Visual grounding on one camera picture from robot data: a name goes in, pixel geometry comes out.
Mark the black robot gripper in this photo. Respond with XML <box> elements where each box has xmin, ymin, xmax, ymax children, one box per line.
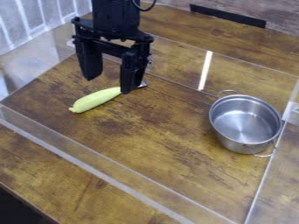
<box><xmin>71</xmin><ymin>0</ymin><xmax>155</xmax><ymax>94</ymax></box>

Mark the green handled metal spoon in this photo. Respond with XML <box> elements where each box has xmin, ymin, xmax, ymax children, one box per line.
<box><xmin>68</xmin><ymin>80</ymin><xmax>149</xmax><ymax>115</ymax></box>

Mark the stainless steel pot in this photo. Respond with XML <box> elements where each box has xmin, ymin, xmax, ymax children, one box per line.
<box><xmin>208</xmin><ymin>90</ymin><xmax>283</xmax><ymax>158</ymax></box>

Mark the clear acrylic triangular bracket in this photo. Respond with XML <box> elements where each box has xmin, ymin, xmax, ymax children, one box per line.
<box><xmin>67</xmin><ymin>38</ymin><xmax>75</xmax><ymax>48</ymax></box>

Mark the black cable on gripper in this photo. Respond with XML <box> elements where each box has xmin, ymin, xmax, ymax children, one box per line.
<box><xmin>131</xmin><ymin>0</ymin><xmax>157</xmax><ymax>12</ymax></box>

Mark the clear acrylic enclosure wall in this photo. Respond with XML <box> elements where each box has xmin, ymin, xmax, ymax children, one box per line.
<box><xmin>0</xmin><ymin>18</ymin><xmax>299</xmax><ymax>224</ymax></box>

